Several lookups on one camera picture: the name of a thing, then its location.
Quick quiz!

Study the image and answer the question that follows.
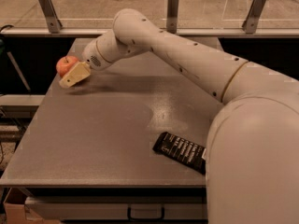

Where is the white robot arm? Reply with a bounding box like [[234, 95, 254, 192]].
[[56, 8, 299, 224]]

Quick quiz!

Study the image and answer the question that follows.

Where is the middle metal bracket post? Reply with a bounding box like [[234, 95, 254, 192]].
[[166, 0, 179, 34]]

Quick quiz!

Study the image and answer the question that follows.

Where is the metal bracket post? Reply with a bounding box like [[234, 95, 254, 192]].
[[166, 0, 179, 34], [38, 0, 63, 34], [242, 0, 267, 34]]

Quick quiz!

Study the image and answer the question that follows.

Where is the cardboard box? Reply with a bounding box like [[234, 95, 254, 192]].
[[4, 189, 62, 224]]

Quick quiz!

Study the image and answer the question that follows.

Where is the black rxbar chocolate wrapper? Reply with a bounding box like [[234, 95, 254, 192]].
[[152, 132, 206, 175]]

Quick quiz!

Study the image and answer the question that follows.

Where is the red apple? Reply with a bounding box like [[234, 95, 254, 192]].
[[56, 56, 78, 77]]

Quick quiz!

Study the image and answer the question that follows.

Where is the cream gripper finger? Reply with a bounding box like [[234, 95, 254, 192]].
[[59, 62, 91, 89]]

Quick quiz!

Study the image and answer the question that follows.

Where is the grey drawer with handle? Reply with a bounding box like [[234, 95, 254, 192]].
[[25, 196, 207, 221]]

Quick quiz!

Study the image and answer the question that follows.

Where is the metal rail bar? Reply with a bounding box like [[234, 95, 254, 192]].
[[1, 27, 299, 38]]

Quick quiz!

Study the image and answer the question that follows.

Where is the right metal bracket post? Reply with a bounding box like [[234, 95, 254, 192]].
[[242, 0, 267, 34]]

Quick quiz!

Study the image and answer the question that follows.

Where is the left metal bracket post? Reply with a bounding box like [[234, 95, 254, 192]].
[[38, 0, 63, 34]]

